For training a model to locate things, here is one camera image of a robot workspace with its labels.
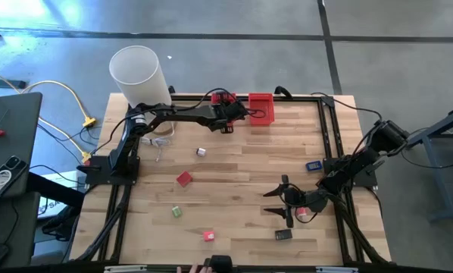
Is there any black cable bundle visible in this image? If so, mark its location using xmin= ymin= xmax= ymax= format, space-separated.
xmin=40 ymin=206 xmax=80 ymax=242

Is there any grey metal bracket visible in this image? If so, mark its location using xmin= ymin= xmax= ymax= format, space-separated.
xmin=104 ymin=265 xmax=148 ymax=273
xmin=316 ymin=266 xmax=359 ymax=273

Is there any white cylindrical lamp shade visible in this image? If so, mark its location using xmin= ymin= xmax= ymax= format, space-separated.
xmin=108 ymin=45 xmax=173 ymax=121

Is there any dark grey side table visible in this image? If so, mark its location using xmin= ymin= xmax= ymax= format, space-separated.
xmin=0 ymin=93 xmax=42 ymax=198

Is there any red plastic mesh basket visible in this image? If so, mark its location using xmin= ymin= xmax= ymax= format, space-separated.
xmin=211 ymin=92 xmax=238 ymax=126
xmin=248 ymin=93 xmax=276 ymax=126

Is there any large black cable connector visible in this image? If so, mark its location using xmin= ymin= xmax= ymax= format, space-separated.
xmin=273 ymin=86 xmax=294 ymax=99

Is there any smartphone in clear case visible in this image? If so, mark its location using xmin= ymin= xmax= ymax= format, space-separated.
xmin=0 ymin=155 xmax=27 ymax=202

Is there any black aluminium table frame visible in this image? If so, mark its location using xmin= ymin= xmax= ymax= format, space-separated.
xmin=73 ymin=93 xmax=392 ymax=266

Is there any yellow extension cable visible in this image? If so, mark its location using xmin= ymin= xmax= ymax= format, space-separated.
xmin=0 ymin=64 xmax=91 ymax=165
xmin=20 ymin=80 xmax=98 ymax=128

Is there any black handheld object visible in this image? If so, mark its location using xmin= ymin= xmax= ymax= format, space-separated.
xmin=205 ymin=255 xmax=234 ymax=273

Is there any person's hand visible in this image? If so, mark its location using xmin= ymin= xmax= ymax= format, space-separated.
xmin=176 ymin=264 xmax=212 ymax=273

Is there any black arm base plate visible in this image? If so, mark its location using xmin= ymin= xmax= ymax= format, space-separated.
xmin=84 ymin=155 xmax=140 ymax=187
xmin=323 ymin=157 xmax=379 ymax=189

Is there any black flat floor bar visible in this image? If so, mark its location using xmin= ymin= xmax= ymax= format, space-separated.
xmin=0 ymin=78 xmax=27 ymax=90

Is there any black side desk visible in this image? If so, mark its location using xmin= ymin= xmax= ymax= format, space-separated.
xmin=0 ymin=172 xmax=86 ymax=268

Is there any red cube box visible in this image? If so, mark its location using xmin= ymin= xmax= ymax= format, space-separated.
xmin=176 ymin=171 xmax=194 ymax=188

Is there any wooden lamp base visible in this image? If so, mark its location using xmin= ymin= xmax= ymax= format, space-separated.
xmin=152 ymin=121 xmax=179 ymax=137

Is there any white printed box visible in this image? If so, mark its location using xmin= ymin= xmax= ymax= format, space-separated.
xmin=39 ymin=170 xmax=80 ymax=221

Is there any clear white lamp cable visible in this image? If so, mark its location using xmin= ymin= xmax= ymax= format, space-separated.
xmin=139 ymin=124 xmax=174 ymax=163

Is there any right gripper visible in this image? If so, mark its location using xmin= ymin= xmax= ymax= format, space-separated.
xmin=263 ymin=174 xmax=318 ymax=229

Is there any black power cable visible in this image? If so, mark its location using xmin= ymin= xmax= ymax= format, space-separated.
xmin=310 ymin=92 xmax=383 ymax=123

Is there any blue grey metal table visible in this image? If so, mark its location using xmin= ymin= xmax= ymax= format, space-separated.
xmin=402 ymin=104 xmax=453 ymax=223

